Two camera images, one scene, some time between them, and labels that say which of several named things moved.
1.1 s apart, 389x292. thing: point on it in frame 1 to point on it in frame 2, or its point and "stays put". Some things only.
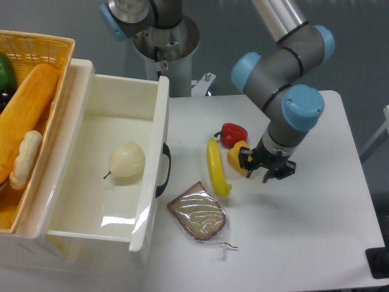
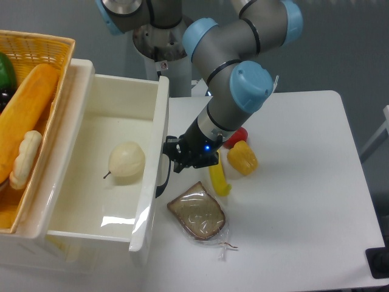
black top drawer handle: (166, 151) stays put
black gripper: (262, 156) to (194, 149)
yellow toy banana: (216, 174) stays put
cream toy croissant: (28, 153) stays put
